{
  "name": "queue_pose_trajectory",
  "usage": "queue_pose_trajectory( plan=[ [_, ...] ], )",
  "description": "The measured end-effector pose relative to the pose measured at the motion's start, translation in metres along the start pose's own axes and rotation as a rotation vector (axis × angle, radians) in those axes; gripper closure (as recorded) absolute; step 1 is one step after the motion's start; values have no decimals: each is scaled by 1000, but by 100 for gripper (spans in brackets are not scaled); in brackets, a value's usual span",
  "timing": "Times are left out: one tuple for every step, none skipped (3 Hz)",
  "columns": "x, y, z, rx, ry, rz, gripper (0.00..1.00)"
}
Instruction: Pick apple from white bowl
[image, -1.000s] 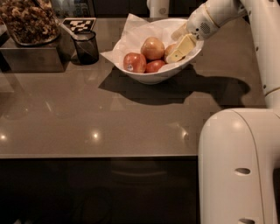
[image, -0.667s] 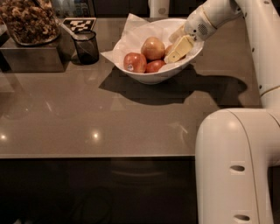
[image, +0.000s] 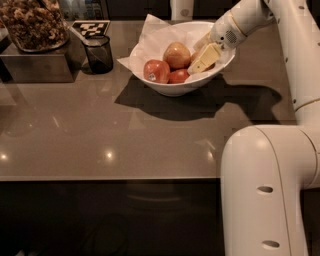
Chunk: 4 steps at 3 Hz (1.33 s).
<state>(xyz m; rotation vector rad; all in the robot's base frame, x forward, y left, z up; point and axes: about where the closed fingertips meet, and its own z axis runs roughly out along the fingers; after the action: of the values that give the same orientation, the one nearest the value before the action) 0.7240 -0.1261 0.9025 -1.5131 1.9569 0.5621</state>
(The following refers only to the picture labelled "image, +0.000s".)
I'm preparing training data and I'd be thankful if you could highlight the red apple front left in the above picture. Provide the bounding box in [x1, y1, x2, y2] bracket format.
[143, 59, 170, 84]

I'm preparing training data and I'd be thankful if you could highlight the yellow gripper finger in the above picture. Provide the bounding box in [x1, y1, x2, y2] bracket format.
[188, 43, 222, 75]
[193, 33, 212, 51]

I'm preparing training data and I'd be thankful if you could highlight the white object behind table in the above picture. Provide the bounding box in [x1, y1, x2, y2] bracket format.
[170, 0, 194, 21]

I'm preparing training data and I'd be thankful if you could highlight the small red apple front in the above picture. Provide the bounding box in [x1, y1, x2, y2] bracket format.
[169, 69, 189, 84]

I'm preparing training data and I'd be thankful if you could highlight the black mesh cup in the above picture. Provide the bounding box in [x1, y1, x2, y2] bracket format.
[83, 35, 113, 74]

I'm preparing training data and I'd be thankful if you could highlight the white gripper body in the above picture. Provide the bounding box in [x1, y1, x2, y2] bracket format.
[210, 11, 246, 50]

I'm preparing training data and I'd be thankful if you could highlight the white paper bowl liner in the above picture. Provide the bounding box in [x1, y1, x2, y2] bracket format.
[119, 15, 213, 79]

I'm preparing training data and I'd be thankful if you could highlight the glass jar of snacks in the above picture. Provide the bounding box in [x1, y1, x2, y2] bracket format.
[0, 0, 69, 53]

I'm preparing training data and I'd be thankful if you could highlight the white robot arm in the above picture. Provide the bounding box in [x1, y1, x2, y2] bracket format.
[197, 0, 320, 256]

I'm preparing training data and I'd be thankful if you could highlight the yellow-red apple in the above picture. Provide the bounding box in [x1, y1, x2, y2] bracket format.
[190, 51, 216, 71]
[163, 42, 191, 69]

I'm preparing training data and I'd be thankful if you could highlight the black white marker tag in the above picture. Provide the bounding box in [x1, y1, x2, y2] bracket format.
[71, 20, 110, 38]

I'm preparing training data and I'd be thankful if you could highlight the metal box stand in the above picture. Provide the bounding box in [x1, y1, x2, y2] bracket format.
[0, 33, 86, 83]

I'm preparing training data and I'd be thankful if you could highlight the white ceramic bowl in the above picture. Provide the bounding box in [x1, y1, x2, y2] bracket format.
[129, 21, 237, 98]

